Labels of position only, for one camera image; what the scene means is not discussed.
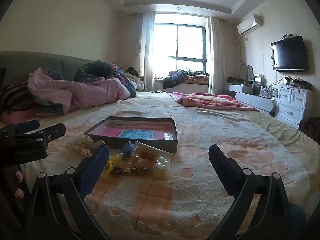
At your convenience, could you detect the red bow hair clip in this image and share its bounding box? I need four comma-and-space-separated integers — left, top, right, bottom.
140, 151, 157, 162

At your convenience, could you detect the white drawer cabinet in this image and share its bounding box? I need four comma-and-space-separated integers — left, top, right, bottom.
274, 83, 313, 129

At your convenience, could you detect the pink printed blanket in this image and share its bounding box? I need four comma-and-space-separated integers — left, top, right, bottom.
167, 92, 260, 112

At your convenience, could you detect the white comb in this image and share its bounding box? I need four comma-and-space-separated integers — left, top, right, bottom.
135, 141, 173, 162

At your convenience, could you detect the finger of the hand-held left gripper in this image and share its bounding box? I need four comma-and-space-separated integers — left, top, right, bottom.
0, 120, 40, 137
37, 123, 67, 145

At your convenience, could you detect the sheer dotted hair bow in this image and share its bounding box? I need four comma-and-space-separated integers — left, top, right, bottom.
75, 133, 105, 158

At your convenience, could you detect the round vanity mirror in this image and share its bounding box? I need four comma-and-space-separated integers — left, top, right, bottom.
239, 64, 254, 80

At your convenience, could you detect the yellow hair clip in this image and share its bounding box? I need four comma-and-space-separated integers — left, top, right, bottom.
104, 152, 119, 178

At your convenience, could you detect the white air conditioner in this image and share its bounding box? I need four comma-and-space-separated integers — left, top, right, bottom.
237, 14, 263, 35

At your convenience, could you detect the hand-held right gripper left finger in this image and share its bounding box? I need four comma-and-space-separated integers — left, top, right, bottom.
26, 144, 110, 240

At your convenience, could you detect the pink picture book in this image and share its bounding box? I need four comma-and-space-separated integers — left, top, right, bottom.
96, 120, 173, 141

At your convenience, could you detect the black set-top box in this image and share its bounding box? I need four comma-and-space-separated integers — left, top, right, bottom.
282, 76, 312, 90

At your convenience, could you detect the grey padded headboard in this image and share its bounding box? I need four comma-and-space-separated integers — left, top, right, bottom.
0, 51, 97, 85

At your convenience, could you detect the white sheer curtain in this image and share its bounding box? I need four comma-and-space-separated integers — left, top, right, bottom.
136, 12, 156, 92
209, 17, 225, 94

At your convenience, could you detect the striped pillow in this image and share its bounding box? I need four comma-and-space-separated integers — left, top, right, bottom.
0, 80, 32, 110

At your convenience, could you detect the shallow grey cardboard box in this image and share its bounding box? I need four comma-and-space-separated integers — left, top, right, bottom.
84, 116, 178, 153

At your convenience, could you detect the blue booklet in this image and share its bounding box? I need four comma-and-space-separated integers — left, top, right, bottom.
118, 129, 155, 140

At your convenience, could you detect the pink pom-pom hair tie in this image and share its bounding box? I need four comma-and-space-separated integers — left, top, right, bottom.
136, 164, 149, 177

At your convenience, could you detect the floral window seat cushion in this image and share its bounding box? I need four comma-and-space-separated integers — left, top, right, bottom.
186, 71, 209, 83

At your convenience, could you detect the floral quilt with pink lining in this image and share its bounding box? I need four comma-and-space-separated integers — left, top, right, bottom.
27, 59, 137, 117

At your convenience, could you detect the black flat television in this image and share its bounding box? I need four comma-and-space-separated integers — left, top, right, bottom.
271, 35, 308, 72

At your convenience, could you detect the dark jacket pile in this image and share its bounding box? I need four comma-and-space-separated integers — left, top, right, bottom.
163, 69, 188, 89

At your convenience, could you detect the window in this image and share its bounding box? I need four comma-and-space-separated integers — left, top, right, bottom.
152, 17, 208, 78

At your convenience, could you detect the dark brown bag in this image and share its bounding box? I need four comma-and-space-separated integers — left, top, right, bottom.
299, 117, 320, 140

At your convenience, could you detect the gold spiral hair tie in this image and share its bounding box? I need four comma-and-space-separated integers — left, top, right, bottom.
122, 156, 139, 175

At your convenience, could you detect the white vanity desk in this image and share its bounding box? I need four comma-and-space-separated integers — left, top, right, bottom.
223, 82, 277, 117

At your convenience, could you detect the blue hair accessory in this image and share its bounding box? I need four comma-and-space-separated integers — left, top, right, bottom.
119, 141, 137, 159

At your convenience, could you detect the pink pillow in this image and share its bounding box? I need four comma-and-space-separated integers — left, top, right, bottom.
0, 110, 38, 125

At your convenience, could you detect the person's left hand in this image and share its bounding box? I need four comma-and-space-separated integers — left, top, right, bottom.
13, 169, 26, 199

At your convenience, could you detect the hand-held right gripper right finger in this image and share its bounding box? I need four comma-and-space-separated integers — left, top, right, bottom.
208, 144, 292, 240

